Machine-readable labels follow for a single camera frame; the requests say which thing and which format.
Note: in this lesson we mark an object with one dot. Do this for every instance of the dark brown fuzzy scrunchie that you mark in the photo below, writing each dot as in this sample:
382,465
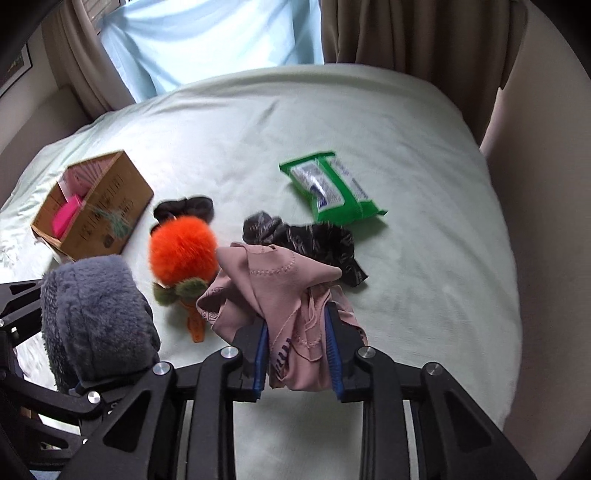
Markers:
189,206

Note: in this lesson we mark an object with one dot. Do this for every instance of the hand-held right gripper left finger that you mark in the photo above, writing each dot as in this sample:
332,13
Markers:
260,360

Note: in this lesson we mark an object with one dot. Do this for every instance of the green wet wipes pack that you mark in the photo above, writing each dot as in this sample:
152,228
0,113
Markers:
337,184

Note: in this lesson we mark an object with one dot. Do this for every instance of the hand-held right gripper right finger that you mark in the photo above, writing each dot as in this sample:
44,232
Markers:
332,350

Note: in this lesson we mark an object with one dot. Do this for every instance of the black patterned cloth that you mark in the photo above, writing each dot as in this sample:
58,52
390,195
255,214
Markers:
318,244

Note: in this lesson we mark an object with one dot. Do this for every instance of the brown cardboard box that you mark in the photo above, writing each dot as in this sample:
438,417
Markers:
115,203

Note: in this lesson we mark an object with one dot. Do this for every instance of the framed wall picture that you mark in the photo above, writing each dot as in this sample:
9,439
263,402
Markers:
16,69

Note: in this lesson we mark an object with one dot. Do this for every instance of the beige curtain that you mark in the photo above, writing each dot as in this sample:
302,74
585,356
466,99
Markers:
87,60
415,37

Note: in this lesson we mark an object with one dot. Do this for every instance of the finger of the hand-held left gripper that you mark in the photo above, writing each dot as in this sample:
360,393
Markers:
92,399
23,295

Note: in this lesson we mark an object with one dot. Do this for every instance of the orange fluffy plush toy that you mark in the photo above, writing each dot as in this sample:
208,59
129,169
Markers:
182,247

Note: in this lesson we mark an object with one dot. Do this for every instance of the bed with pale green sheet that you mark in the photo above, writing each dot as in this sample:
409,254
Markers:
415,277

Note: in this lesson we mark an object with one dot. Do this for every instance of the light blue sheer curtain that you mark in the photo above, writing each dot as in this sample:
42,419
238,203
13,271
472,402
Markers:
207,41

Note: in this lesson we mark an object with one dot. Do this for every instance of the grey fuzzy cloth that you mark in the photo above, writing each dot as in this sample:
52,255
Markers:
97,318

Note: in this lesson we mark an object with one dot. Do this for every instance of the bright pink pack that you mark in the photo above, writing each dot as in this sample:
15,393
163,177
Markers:
67,214

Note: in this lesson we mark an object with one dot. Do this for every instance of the beige upholstered furniture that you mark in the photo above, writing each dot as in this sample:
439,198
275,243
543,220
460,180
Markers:
549,230

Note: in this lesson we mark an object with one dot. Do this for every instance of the light pink striped packet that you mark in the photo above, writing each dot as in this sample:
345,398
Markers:
87,173

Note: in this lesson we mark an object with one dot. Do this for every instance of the pink cloth garment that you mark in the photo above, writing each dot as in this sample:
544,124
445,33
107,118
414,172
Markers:
277,286

